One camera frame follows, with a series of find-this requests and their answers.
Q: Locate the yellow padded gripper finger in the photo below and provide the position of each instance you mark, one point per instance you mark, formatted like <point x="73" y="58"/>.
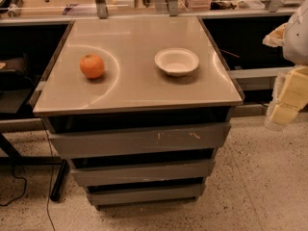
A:
<point x="289" y="97"/>

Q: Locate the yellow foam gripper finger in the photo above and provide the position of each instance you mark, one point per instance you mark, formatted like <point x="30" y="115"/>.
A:
<point x="276" y="37"/>

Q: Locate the grey top drawer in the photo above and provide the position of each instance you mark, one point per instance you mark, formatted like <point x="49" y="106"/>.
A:
<point x="140" y="140"/>

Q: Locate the grey drawer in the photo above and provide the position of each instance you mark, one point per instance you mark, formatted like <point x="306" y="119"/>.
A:
<point x="140" y="140"/>
<point x="141" y="168"/>
<point x="149" y="192"/>

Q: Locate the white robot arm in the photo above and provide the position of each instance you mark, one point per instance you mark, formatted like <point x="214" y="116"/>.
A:
<point x="295" y="48"/>

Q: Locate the grey middle drawer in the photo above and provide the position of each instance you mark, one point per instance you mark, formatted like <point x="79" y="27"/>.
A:
<point x="141" y="168"/>

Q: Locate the grey drawer cabinet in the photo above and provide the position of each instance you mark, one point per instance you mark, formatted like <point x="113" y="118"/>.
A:
<point x="133" y="92"/>

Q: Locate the grey bottom drawer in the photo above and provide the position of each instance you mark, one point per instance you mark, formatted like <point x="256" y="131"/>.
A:
<point x="149" y="192"/>

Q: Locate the white paper bowl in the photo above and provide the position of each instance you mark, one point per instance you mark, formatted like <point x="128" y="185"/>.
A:
<point x="176" y="62"/>

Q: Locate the orange fruit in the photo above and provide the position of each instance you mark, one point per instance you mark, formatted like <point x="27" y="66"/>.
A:
<point x="92" y="66"/>

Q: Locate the black tool on bench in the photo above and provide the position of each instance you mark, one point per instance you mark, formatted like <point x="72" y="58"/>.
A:
<point x="11" y="7"/>

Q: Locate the black table leg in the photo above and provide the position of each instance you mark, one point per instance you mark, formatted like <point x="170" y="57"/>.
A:
<point x="14" y="158"/>

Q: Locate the metal frame post middle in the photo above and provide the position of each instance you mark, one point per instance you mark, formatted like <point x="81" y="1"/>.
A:
<point x="173" y="7"/>

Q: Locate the metal frame post left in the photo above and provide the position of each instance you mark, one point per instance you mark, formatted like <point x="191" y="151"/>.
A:
<point x="101" y="8"/>

